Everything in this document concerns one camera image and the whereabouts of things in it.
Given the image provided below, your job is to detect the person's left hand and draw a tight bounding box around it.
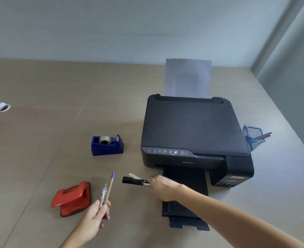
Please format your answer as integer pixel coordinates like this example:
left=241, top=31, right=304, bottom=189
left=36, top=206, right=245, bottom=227
left=73, top=200, right=111, bottom=245

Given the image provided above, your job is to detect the person's left forearm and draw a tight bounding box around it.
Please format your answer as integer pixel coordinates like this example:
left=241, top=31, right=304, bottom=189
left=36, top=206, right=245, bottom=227
left=59, top=236, right=84, bottom=248

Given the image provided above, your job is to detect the person's right hand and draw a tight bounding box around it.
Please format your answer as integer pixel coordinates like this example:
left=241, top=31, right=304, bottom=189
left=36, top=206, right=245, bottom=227
left=150, top=175, right=185, bottom=202

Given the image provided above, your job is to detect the red hole punch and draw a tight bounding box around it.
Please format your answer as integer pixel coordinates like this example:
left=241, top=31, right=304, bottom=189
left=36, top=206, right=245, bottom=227
left=51, top=181, right=91, bottom=217

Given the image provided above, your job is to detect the white paper sheet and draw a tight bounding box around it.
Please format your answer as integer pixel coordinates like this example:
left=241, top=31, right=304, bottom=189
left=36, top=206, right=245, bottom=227
left=163, top=59, right=212, bottom=99

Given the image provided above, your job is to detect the clear blue pen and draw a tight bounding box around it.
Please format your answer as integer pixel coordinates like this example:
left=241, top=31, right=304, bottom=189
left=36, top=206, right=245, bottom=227
left=99, top=184, right=109, bottom=228

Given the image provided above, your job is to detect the black marker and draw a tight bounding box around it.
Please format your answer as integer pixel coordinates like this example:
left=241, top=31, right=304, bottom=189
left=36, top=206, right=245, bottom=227
left=122, top=176, right=151, bottom=186

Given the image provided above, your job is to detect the blue tape dispenser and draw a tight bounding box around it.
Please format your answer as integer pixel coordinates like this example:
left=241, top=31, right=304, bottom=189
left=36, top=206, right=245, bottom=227
left=91, top=135, right=124, bottom=156

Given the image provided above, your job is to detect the red pen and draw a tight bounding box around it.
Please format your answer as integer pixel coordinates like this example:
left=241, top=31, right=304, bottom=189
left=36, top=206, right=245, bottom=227
left=255, top=132, right=272, bottom=141

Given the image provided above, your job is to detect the black inkjet printer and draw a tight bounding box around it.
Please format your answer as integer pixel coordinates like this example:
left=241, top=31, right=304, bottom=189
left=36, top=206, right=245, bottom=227
left=141, top=94, right=255, bottom=231

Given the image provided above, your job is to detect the blue mesh pen holder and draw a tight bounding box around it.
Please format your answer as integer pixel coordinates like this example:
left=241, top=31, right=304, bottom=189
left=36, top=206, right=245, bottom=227
left=242, top=124, right=266, bottom=152

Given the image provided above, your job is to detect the person's right forearm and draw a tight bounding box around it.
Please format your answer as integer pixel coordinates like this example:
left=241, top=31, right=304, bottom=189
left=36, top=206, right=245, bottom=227
left=175, top=184, right=304, bottom=248

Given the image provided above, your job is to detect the blue capped tan pen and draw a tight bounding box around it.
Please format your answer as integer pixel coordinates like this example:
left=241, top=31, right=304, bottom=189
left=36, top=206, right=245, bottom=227
left=103, top=173, right=115, bottom=206

